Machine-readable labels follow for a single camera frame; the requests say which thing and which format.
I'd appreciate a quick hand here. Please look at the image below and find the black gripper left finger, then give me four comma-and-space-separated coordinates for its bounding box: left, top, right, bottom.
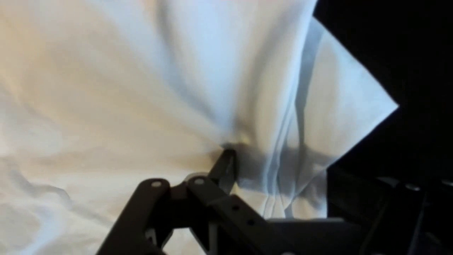
97, 147, 332, 255

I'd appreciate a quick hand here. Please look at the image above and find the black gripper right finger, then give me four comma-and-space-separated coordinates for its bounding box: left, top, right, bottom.
328, 169, 453, 255

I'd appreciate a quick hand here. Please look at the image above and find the large white cloth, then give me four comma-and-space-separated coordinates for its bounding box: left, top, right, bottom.
0, 0, 401, 255

